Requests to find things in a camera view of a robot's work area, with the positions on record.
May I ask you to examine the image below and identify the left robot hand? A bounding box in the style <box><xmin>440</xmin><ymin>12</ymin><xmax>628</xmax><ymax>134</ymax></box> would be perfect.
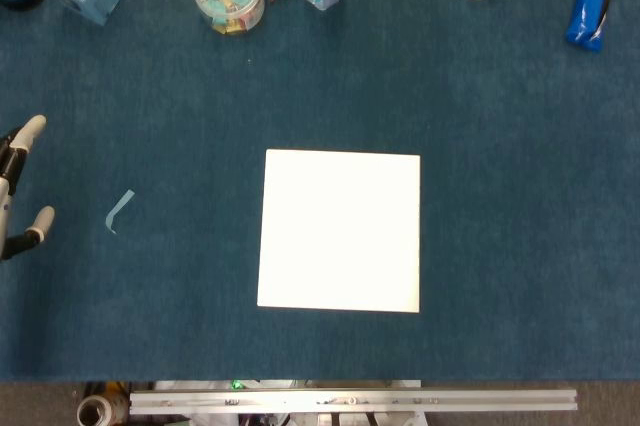
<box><xmin>0</xmin><ymin>114</ymin><xmax>56</xmax><ymax>262</ymax></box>

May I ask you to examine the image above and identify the small light blue strip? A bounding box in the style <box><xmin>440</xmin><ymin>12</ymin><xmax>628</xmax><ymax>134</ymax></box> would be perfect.
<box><xmin>105</xmin><ymin>189</ymin><xmax>137</xmax><ymax>235</ymax></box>

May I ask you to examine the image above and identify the brown tape roll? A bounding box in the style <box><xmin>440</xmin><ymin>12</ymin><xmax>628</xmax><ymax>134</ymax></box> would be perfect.
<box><xmin>76</xmin><ymin>394</ymin><xmax>115</xmax><ymax>426</ymax></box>

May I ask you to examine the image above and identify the white paper sheet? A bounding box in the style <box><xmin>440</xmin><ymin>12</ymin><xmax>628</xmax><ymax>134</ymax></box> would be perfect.
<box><xmin>256</xmin><ymin>148</ymin><xmax>422</xmax><ymax>314</ymax></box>

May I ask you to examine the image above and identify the blue felt table cloth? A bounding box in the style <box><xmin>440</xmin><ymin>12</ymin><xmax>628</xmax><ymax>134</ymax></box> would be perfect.
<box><xmin>0</xmin><ymin>0</ymin><xmax>640</xmax><ymax>383</ymax></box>

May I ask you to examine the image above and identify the blue fabric pouch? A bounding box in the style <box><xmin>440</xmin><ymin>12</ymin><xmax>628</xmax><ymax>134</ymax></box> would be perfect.
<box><xmin>565</xmin><ymin>0</ymin><xmax>615</xmax><ymax>54</ymax></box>

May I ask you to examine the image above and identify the aluminium profile rail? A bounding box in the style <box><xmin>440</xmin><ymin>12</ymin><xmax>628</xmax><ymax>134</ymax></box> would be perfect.
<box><xmin>129</xmin><ymin>388</ymin><xmax>579</xmax><ymax>416</ymax></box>

